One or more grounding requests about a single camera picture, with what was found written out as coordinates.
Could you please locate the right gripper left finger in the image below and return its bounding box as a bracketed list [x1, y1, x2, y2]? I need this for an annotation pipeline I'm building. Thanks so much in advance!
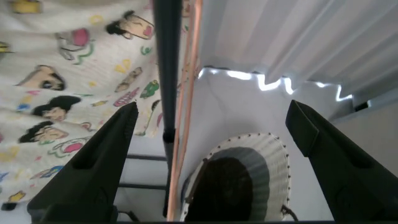
[27, 101, 139, 223]

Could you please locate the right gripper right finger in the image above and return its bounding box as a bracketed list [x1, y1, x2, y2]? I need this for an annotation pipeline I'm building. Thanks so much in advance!
[285, 99, 398, 223]

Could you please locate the cream printed garment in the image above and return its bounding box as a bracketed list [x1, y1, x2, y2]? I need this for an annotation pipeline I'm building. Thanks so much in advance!
[0, 0, 200, 212]

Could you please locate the pink clothes hanger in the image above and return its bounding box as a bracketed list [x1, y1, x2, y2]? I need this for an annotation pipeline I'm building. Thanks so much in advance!
[166, 0, 203, 222]

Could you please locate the white laundry basket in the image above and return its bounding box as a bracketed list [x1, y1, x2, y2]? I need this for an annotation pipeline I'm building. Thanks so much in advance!
[179, 133, 299, 222]

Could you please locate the black clothes rack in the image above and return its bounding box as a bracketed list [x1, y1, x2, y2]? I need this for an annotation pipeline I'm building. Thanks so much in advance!
[117, 0, 183, 222]

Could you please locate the white curtain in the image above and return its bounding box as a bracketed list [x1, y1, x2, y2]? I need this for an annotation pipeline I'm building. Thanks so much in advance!
[198, 0, 398, 104]

